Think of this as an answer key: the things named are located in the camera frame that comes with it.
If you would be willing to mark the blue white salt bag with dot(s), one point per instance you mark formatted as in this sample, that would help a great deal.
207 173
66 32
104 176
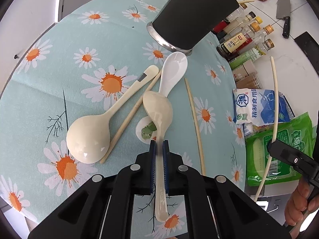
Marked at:
254 106

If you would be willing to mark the black cylindrical utensil holder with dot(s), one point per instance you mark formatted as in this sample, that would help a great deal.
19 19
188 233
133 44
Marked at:
181 24

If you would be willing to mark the white ceramic spoon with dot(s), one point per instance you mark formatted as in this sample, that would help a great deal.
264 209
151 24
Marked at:
173 70

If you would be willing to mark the kitchen cleaver black handle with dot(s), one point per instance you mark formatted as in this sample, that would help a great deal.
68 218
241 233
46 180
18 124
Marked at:
283 13

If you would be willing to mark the cream plastic spoon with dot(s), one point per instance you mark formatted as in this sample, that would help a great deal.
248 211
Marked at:
88 138

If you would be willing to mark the green sugar bag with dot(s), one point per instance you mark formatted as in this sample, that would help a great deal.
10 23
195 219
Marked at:
294 141

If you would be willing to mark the dark soy sauce bottle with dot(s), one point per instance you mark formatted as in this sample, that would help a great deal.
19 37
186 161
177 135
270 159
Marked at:
230 46

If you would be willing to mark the person's right hand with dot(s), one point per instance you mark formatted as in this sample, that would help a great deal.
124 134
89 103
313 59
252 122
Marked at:
297 203

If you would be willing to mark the clear oil bottle green label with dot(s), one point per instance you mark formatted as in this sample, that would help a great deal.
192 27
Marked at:
253 54

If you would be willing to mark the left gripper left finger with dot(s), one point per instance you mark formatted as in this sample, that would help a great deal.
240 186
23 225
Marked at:
151 166

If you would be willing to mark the cream spoon long handle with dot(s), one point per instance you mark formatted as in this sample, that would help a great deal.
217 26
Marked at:
159 109

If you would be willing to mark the bamboo chopstick in pile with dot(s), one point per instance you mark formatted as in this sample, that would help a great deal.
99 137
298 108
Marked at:
129 118

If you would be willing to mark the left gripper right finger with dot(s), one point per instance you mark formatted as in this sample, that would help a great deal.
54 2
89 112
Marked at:
166 165

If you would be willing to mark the daisy print tablecloth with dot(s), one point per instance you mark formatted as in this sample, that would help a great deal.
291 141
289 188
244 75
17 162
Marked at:
82 66

